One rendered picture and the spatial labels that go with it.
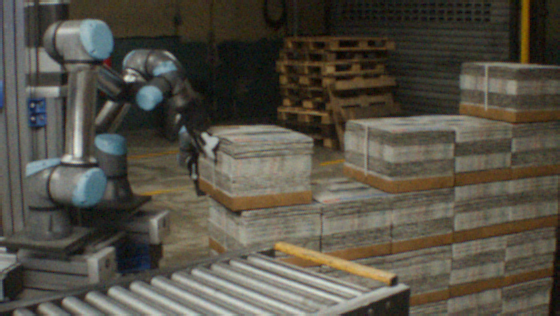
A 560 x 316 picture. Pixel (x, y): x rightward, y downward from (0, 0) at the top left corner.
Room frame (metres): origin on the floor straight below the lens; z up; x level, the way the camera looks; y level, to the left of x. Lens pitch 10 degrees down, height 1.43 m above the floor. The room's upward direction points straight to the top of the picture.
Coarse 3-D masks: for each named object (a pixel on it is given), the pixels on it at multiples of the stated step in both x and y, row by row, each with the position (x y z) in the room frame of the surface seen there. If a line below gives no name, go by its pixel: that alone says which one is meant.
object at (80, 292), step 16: (208, 256) 2.03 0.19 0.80; (224, 256) 2.04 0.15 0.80; (240, 256) 2.05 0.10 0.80; (272, 256) 2.13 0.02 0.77; (144, 272) 1.88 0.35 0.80; (160, 272) 1.89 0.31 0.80; (80, 288) 1.74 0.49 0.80; (96, 288) 1.75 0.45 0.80; (128, 288) 1.80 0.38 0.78; (16, 304) 1.61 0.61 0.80; (32, 304) 1.62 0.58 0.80
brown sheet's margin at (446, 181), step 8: (344, 168) 3.02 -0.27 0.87; (352, 168) 2.96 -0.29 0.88; (352, 176) 2.96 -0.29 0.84; (360, 176) 2.90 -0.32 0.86; (368, 176) 2.84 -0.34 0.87; (376, 176) 2.79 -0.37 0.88; (448, 176) 2.79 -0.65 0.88; (376, 184) 2.79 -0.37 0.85; (384, 184) 2.73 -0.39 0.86; (392, 184) 2.69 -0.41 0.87; (400, 184) 2.70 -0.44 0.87; (408, 184) 2.72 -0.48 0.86; (416, 184) 2.73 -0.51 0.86; (424, 184) 2.74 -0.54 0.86; (432, 184) 2.76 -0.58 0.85; (440, 184) 2.77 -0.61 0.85; (448, 184) 2.79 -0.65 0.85; (392, 192) 2.69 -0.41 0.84
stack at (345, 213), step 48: (336, 192) 2.74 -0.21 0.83; (384, 192) 2.73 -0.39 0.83; (432, 192) 2.77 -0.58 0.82; (480, 192) 2.87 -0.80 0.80; (240, 240) 2.49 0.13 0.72; (288, 240) 2.52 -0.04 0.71; (336, 240) 2.60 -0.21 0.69; (384, 240) 2.68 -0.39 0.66; (480, 240) 2.87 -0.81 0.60; (432, 288) 2.78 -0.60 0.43
